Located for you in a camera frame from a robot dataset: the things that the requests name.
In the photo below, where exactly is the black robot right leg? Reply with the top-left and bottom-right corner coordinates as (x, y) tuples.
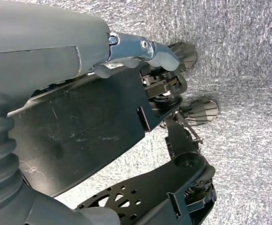
(76, 118), (218, 225)

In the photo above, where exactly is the black robot left foot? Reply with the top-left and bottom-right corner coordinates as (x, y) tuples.
(168, 42), (198, 73)

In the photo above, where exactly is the black robot leg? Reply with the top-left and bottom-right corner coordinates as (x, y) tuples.
(7, 67), (188, 198)
(76, 118), (218, 225)

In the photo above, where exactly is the black robot left leg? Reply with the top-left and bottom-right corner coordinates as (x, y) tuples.
(7, 67), (188, 198)

